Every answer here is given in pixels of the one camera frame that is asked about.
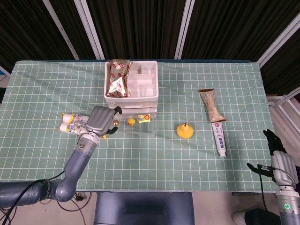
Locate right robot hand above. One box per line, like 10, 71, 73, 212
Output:
247, 129, 300, 188

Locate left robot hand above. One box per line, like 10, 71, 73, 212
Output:
84, 105, 122, 139

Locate clear plastic drawer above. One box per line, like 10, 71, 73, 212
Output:
112, 110, 157, 138

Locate translucent plastic drawer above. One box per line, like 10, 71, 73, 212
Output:
106, 101, 157, 109

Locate white plastic drawer cabinet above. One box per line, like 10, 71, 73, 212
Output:
104, 60, 159, 113

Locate packed white rolls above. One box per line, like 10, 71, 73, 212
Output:
57, 112, 107, 139

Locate gold foil snack bag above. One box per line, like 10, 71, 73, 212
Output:
105, 59, 134, 98

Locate yellow candy packet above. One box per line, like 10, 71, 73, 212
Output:
137, 113, 151, 124

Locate black trouser leg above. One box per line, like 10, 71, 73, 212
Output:
243, 208, 282, 225

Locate white metal rack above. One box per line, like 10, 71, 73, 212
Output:
266, 86, 300, 141

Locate green checkered tablecloth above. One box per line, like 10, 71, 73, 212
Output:
0, 60, 281, 193

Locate white shoe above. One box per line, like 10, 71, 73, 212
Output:
232, 210, 247, 225

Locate white toothpaste tube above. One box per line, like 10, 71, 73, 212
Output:
211, 121, 228, 158

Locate yellow pear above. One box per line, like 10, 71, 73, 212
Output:
176, 122, 195, 140

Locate brown snack bar wrapper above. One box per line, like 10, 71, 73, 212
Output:
199, 88, 227, 123

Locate blue robot torso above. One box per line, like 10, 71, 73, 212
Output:
93, 191, 195, 225

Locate white blue board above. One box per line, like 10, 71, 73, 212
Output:
0, 65, 11, 83

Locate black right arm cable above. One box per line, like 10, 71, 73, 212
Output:
257, 165, 269, 211

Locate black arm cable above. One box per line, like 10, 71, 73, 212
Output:
257, 165, 269, 211
0, 170, 66, 225

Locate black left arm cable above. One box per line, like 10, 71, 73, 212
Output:
0, 170, 66, 225

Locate black floor cable with plug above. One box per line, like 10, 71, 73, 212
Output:
56, 191, 94, 225

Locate white frame post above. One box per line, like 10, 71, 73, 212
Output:
174, 0, 195, 60
43, 0, 80, 60
257, 17, 300, 68
74, 0, 105, 60

